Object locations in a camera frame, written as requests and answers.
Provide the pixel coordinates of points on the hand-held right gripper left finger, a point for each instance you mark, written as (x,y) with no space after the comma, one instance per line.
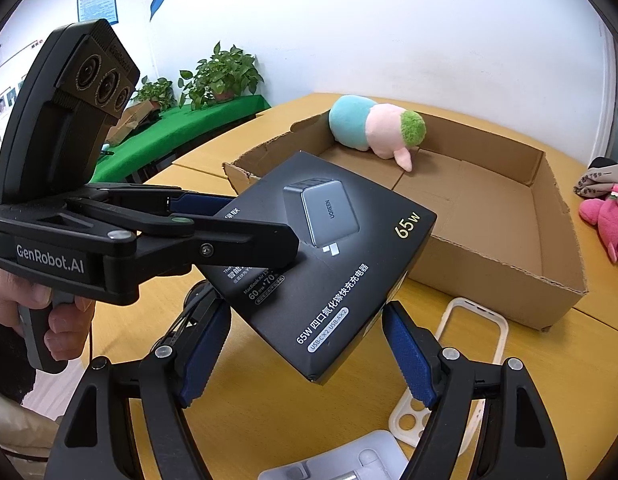
(204,355)

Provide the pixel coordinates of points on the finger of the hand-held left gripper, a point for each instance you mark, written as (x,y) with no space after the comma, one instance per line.
(199,205)
(239,245)

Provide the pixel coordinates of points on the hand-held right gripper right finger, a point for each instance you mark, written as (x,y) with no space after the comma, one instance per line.
(409,355)

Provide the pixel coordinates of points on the white clear phone case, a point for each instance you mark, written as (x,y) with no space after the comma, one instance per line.
(503,332)

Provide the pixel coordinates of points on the black charger box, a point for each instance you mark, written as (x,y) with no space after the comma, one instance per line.
(339,270)

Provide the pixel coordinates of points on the silver folding stand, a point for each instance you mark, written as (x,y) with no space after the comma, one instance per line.
(339,455)

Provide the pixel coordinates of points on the large cardboard box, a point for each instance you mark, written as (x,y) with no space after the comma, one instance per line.
(489,220)

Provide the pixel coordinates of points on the person's left forearm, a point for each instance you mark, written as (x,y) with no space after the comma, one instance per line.
(9,360)

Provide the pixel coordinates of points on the wooden desktop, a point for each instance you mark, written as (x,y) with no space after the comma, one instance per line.
(289,410)

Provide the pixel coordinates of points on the person's left hand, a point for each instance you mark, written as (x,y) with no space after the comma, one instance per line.
(9,300)

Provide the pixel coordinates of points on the small cardboard box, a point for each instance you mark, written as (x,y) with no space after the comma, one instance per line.
(134,117)

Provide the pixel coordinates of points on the small potted green plant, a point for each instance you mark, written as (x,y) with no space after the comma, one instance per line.
(156,90)

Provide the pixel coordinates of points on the large potted green plant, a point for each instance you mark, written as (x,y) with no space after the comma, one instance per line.
(224,72)

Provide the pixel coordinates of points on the blue and pink plush toy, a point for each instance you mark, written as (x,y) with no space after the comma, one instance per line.
(354,120)

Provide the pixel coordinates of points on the person's beige clothing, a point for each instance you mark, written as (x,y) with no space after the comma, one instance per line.
(19,425)

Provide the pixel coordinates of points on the pink plush bear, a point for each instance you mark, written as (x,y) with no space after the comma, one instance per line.
(611,220)

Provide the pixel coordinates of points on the beige crumpled cloth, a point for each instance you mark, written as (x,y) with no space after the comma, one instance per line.
(599,177)

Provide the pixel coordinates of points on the wall photo display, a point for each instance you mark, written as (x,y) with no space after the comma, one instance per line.
(1,105)

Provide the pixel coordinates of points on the blue framed wall poster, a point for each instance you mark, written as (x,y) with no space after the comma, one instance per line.
(96,2)

